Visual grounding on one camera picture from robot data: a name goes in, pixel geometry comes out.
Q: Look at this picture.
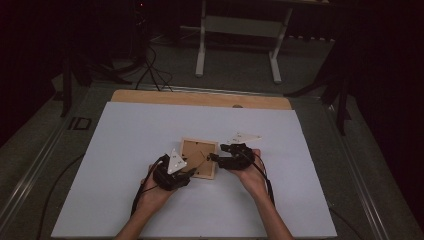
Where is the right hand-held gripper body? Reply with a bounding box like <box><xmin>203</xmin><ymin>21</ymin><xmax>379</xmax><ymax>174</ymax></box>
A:
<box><xmin>216</xmin><ymin>132</ymin><xmax>262</xmax><ymax>171</ymax></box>

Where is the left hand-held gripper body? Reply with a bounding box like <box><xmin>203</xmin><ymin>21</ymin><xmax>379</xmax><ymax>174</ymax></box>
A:
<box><xmin>152</xmin><ymin>148</ymin><xmax>192</xmax><ymax>192</ymax></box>

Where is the wooden picture frame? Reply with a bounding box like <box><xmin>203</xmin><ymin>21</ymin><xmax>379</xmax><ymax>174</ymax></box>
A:
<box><xmin>179</xmin><ymin>136</ymin><xmax>220</xmax><ymax>181</ymax></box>

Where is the person's right hand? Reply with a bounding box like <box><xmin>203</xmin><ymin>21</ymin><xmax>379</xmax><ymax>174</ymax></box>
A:
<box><xmin>229</xmin><ymin>148</ymin><xmax>268</xmax><ymax>202</ymax></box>

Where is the person's left hand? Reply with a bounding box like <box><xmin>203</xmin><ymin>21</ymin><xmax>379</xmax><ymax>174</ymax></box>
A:
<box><xmin>139</xmin><ymin>163</ymin><xmax>177</xmax><ymax>215</ymax></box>

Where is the white table mat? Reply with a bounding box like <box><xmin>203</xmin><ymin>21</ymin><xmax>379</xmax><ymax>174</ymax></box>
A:
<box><xmin>51</xmin><ymin>101</ymin><xmax>338</xmax><ymax>239</ymax></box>

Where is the white metal stand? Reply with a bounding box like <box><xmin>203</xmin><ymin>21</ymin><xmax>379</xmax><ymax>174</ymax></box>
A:
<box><xmin>179</xmin><ymin>0</ymin><xmax>334</xmax><ymax>84</ymax></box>

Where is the black floor socket plate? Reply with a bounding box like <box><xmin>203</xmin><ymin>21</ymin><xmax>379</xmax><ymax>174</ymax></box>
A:
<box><xmin>68</xmin><ymin>116</ymin><xmax>93</xmax><ymax>132</ymax></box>

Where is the black tripod stand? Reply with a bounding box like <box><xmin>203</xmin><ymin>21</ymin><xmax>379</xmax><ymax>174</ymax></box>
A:
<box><xmin>49</xmin><ymin>49</ymin><xmax>134</xmax><ymax>118</ymax></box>
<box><xmin>284</xmin><ymin>43</ymin><xmax>353</xmax><ymax>136</ymax></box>

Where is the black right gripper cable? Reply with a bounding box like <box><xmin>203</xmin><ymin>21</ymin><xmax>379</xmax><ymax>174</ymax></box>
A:
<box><xmin>254</xmin><ymin>154</ymin><xmax>276</xmax><ymax>208</ymax></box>

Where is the metal floor rail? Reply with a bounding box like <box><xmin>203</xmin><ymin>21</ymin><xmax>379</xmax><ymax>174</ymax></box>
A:
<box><xmin>109</xmin><ymin>83</ymin><xmax>288</xmax><ymax>98</ymax></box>
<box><xmin>0</xmin><ymin>113</ymin><xmax>73</xmax><ymax>228</ymax></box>
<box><xmin>321</xmin><ymin>99</ymin><xmax>391</xmax><ymax>240</ymax></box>

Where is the black floor cable bundle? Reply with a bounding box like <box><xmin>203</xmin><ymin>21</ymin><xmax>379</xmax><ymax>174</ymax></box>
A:
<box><xmin>134</xmin><ymin>43</ymin><xmax>174</xmax><ymax>93</ymax></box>

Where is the thin black floor cable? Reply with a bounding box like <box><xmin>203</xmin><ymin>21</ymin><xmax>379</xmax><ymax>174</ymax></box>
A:
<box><xmin>35</xmin><ymin>152</ymin><xmax>86</xmax><ymax>240</ymax></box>
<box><xmin>328</xmin><ymin>207</ymin><xmax>366</xmax><ymax>240</ymax></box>

